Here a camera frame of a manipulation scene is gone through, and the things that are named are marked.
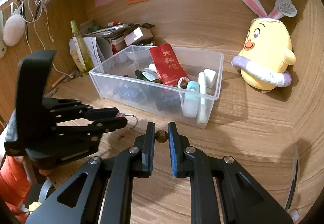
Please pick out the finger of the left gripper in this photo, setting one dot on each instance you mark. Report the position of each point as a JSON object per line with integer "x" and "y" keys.
{"x": 96, "y": 128}
{"x": 62, "y": 110}

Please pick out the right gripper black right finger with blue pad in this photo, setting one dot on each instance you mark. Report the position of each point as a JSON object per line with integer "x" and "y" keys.
{"x": 222, "y": 191}

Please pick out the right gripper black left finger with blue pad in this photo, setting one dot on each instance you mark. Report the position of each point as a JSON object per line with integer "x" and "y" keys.
{"x": 101, "y": 190}

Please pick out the small brown round nut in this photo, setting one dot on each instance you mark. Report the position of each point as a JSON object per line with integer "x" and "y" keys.
{"x": 161, "y": 136}

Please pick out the dark green glass bottle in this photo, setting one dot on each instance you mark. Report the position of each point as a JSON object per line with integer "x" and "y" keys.
{"x": 147, "y": 76}

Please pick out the purple bottle black cap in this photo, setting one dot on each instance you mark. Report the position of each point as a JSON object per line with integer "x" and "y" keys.
{"x": 168, "y": 102}

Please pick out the red paper envelope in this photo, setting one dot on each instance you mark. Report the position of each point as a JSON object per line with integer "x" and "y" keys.
{"x": 167, "y": 65}

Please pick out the light green cream tube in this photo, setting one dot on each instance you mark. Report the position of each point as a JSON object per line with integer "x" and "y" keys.
{"x": 191, "y": 101}

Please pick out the white rectangular eraser block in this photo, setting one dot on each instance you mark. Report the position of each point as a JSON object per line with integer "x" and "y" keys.
{"x": 210, "y": 76}

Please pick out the white tape roll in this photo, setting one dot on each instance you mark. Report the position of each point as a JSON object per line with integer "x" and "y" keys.
{"x": 202, "y": 113}

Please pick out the dark blue small packet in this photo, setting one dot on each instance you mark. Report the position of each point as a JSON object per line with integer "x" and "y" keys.
{"x": 129, "y": 92}

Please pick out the yellow green spray bottle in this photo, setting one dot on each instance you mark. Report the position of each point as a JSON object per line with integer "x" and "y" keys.
{"x": 81, "y": 48}

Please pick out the black pen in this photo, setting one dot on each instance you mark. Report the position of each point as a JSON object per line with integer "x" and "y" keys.
{"x": 291, "y": 191}

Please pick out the pile of papers and books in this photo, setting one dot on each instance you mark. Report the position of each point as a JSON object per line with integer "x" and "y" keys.
{"x": 102, "y": 43}

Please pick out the white fluffy pompom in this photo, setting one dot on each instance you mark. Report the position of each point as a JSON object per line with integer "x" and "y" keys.
{"x": 13, "y": 30}

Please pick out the clear plastic storage bin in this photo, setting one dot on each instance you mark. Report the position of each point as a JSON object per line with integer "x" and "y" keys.
{"x": 129, "y": 78}

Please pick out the small white cardboard box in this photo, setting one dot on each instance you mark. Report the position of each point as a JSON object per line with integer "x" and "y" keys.
{"x": 137, "y": 36}

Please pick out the yellow chick plush toy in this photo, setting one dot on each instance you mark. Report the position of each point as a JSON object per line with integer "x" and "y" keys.
{"x": 267, "y": 50}

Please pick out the pink charm keychain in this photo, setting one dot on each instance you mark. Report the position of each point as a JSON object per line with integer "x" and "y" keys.
{"x": 132, "y": 122}

